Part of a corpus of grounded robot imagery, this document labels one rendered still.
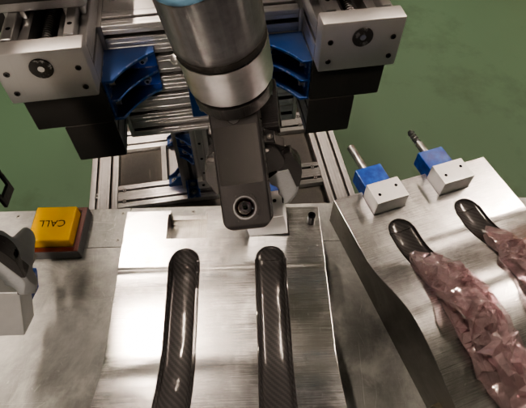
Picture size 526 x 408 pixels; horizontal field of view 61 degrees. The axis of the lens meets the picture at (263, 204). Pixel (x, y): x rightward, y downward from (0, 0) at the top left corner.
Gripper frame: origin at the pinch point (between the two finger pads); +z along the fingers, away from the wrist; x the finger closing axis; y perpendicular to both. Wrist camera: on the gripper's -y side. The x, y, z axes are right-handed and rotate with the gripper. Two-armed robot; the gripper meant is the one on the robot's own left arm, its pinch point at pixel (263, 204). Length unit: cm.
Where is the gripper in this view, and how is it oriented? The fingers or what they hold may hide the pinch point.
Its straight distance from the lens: 55.6
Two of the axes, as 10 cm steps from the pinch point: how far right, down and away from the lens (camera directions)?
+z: 1.4, 4.5, 8.8
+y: -0.4, -8.9, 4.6
